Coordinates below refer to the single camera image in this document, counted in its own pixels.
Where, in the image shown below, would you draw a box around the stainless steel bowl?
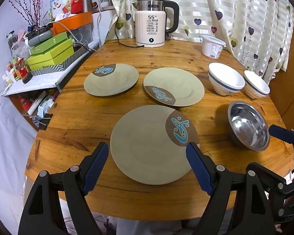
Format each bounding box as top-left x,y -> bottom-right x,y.
227,101 -> 270,152

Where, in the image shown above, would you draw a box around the small white blue-striped bowl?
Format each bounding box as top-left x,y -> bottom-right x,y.
243,70 -> 270,99

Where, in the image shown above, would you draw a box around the large white blue-striped bowl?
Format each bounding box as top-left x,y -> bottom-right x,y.
208,63 -> 245,96

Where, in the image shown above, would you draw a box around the wooden cabinet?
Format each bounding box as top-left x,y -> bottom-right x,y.
270,31 -> 294,129

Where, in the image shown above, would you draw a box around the black binder clip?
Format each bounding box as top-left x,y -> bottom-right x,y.
32,114 -> 53,130

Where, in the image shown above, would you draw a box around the white plastic tub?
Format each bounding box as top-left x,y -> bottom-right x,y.
202,35 -> 226,59

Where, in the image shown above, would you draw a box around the heart pattern curtain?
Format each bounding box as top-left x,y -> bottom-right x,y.
107,0 -> 294,82

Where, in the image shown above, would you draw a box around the red toy figure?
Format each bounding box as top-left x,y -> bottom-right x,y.
14,58 -> 32,84

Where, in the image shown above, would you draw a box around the zigzag pattern box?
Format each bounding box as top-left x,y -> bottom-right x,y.
31,47 -> 89,76

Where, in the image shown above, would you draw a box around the green gift boxes stack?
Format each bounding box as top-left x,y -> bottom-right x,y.
26,32 -> 74,70

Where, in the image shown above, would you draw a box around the grey pouch case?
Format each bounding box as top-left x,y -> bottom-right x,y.
26,27 -> 52,47

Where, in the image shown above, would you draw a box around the white electric kettle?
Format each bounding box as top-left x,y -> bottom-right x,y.
132,0 -> 179,48

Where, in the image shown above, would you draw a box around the orange lidded storage box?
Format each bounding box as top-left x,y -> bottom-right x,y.
51,12 -> 93,36

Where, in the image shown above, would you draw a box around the purple flower branches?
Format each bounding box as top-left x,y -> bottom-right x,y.
8,0 -> 42,27

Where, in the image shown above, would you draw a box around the black kettle power cord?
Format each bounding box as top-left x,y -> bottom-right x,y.
114,19 -> 145,48

